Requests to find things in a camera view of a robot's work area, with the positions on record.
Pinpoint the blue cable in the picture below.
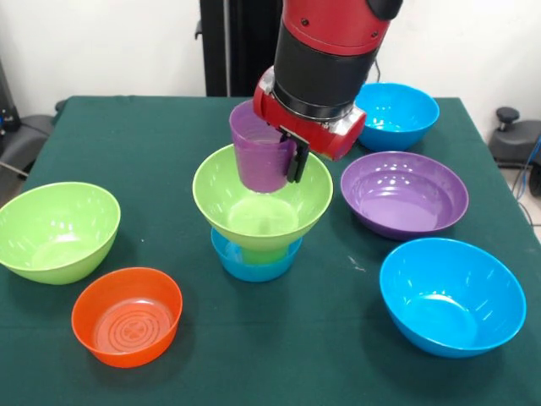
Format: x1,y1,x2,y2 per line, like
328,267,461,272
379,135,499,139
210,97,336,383
513,134,541,200

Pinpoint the black equipment casing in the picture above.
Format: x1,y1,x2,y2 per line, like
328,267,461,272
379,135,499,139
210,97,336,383
0,57,21,157

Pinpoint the grey base with black knob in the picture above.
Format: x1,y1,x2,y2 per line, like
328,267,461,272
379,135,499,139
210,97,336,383
489,106,541,170

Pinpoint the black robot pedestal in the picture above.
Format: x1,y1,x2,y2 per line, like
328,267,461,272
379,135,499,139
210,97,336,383
194,0,288,99

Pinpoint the small blue plastic bowl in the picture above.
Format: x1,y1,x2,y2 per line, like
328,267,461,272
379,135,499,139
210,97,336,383
210,226,304,283

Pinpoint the purple plastic cup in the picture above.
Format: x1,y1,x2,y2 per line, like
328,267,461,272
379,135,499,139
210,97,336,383
229,100,298,195

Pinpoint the dark green tablecloth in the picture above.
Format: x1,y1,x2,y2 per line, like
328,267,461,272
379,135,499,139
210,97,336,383
0,95,541,406

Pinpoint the green plastic bowl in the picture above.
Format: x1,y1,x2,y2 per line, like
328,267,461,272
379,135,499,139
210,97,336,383
0,181,122,285
192,143,334,253

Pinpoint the grey wheeled base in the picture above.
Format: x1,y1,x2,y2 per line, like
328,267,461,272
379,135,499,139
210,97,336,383
0,113,54,178

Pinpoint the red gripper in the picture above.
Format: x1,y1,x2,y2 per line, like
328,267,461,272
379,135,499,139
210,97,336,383
252,66,368,184

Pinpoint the small orange plastic bowl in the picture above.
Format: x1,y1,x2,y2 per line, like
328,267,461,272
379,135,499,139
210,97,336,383
70,266,184,369

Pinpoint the green plastic cup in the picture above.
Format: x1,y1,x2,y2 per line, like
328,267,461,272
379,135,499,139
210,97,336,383
241,245,289,266

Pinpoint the purple plastic bowl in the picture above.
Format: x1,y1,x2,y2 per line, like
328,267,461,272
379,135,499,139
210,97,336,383
340,151,470,241

